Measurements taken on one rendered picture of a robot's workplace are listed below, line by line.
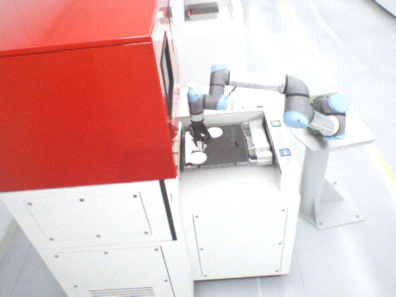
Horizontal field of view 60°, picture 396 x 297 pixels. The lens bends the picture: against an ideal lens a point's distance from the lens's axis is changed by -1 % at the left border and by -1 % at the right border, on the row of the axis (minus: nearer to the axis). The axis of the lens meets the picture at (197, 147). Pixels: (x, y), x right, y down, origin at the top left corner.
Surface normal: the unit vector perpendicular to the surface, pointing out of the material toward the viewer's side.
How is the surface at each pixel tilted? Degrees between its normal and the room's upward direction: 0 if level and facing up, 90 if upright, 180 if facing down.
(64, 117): 90
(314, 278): 0
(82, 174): 90
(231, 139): 0
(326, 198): 90
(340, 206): 0
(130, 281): 90
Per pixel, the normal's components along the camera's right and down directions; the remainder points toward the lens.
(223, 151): -0.09, -0.76
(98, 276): 0.02, 0.64
